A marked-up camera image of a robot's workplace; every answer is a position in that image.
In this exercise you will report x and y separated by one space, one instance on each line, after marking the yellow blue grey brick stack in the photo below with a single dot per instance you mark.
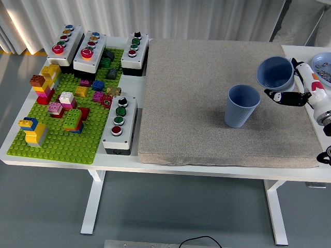
35 134

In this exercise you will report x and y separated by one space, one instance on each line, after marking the dark green building brick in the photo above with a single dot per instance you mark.
105 62

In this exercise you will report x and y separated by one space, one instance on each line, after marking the grey building brick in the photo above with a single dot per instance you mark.
112 74

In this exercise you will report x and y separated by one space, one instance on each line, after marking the yellow white brick tower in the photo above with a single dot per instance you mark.
50 71

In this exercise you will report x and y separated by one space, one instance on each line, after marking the blue ribbed plastic cup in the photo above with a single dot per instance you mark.
274 69
238 116

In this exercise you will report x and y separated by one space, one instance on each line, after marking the green orange blue brick stack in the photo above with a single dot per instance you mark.
72 118

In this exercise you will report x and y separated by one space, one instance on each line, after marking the pink white red brick stack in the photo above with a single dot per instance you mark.
55 108

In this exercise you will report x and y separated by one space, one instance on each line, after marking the red building brick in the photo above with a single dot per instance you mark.
86 112

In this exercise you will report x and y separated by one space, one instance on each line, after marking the green studded building baseplate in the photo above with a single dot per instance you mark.
64 147

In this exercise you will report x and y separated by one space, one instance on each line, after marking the dark grey curved block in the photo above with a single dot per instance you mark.
110 54

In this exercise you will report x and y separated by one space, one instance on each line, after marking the blue building brick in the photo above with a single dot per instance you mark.
98 85

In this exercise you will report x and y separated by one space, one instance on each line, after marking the four-button white control box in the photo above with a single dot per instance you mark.
113 142
129 62

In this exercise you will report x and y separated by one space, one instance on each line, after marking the white table leg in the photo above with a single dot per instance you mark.
93 201
275 211

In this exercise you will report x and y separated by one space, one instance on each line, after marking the small magenta building brick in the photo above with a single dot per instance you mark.
84 83

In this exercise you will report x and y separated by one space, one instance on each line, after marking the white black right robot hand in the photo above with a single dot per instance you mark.
316 95

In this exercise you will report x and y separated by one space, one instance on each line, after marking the blue plate with metal nuts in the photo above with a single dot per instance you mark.
323 58

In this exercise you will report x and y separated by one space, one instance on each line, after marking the brown-topped brick tower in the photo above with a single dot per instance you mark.
44 95

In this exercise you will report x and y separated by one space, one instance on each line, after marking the yellow building brick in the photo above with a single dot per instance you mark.
81 91

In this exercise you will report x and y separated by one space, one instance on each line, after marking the brass valve with red handwheel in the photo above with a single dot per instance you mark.
113 91

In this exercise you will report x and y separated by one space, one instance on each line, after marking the person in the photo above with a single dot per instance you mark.
297 23

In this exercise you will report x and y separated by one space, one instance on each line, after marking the five-button white control box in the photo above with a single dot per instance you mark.
75 38
78 62

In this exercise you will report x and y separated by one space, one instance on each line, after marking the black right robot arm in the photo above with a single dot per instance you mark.
323 120

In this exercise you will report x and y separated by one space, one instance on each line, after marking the grey bracket under table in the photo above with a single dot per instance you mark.
315 185

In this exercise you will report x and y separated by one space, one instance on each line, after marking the white pleated curtain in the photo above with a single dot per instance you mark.
155 15

